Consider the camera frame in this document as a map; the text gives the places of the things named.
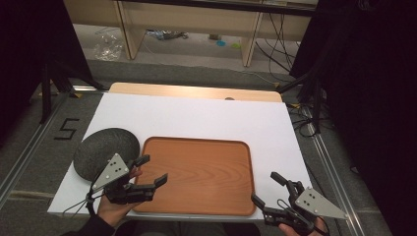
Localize crumpled shiny wrapper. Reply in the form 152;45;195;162
145;29;190;41

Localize metal floor rail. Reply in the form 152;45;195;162
0;92;68;207
299;103;366;236

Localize person's left hand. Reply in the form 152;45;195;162
96;164;145;228

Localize thin grey gripper cable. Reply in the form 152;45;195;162
61;192;99;218

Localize person's lap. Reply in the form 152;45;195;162
114;219;262;236

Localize black hanging cables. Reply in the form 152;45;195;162
255;12;301;76

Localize black floor cables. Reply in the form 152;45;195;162
286;101;322;140

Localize light wooden table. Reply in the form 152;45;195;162
107;82;283;103

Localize black curtain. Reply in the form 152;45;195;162
289;0;417;236
0;0;95;146

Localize clear plastic bag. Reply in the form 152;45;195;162
92;31;125;63

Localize light wooden desk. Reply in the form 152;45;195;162
63;0;320;69

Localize person's right hand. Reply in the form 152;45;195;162
277;217;329;236

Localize black metal stand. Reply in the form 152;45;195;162
276;70;326;135
38;60;108;126

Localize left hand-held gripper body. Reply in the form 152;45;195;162
86;152;157;206

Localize brown wooden tray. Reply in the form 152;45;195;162
133;136;257;217

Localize white table sheet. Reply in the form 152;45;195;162
46;91;313;221

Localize grey round cloth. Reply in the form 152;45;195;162
72;127;142;183

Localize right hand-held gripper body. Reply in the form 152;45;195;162
262;180;349;236

